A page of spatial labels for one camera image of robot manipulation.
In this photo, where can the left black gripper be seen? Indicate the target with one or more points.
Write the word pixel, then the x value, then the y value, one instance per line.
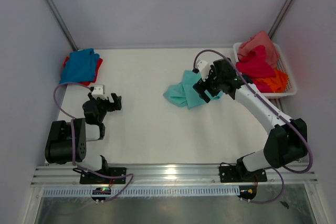
pixel 116 105

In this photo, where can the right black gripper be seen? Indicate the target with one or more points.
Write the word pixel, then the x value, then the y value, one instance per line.
pixel 200 86

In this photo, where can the teal t shirt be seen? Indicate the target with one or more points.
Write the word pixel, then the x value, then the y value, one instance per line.
pixel 183 93

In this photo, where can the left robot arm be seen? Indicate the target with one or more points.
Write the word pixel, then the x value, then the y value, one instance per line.
pixel 67 141

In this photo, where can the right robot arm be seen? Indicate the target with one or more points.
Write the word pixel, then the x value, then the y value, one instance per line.
pixel 286 138

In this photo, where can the red folded t shirt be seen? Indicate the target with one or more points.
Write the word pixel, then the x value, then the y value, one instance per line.
pixel 86 83

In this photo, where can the blue folded t shirt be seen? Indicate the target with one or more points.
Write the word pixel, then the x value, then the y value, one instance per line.
pixel 80 67

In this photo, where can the magenta t shirt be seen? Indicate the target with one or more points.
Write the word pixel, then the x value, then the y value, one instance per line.
pixel 254 66

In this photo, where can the orange t shirt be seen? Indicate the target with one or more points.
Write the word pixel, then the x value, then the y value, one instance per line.
pixel 276 84

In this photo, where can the salmon pink t shirt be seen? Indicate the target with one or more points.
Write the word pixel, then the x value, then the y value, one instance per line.
pixel 260 39

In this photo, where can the left black controller board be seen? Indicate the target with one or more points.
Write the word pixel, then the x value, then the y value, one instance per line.
pixel 101 193

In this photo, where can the black controller board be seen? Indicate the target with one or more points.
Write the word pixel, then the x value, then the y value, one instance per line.
pixel 101 193
pixel 247 192

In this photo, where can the right black controller board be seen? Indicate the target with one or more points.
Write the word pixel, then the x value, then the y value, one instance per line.
pixel 247 192

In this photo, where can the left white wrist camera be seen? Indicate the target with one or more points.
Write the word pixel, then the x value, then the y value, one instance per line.
pixel 98 91

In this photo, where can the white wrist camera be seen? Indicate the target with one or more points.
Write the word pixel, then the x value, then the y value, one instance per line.
pixel 98 91
pixel 203 68

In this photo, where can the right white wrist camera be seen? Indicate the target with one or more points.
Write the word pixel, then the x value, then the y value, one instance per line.
pixel 203 68

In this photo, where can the aluminium front rail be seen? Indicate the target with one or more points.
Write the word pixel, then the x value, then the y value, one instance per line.
pixel 161 175

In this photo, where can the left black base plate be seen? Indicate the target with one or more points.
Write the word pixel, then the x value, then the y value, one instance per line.
pixel 92 179

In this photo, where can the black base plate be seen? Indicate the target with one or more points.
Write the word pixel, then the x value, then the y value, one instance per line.
pixel 92 179
pixel 228 174

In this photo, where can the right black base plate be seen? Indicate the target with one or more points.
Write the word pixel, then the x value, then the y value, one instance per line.
pixel 228 174

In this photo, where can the white slotted cable duct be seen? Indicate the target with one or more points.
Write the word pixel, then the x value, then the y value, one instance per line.
pixel 150 191

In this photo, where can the right corner frame post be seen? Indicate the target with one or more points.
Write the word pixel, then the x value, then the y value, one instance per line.
pixel 285 8

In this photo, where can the corner frame post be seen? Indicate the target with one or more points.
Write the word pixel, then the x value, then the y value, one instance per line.
pixel 61 24
pixel 285 8

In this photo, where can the left corner frame post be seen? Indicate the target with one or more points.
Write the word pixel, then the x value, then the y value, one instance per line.
pixel 61 24

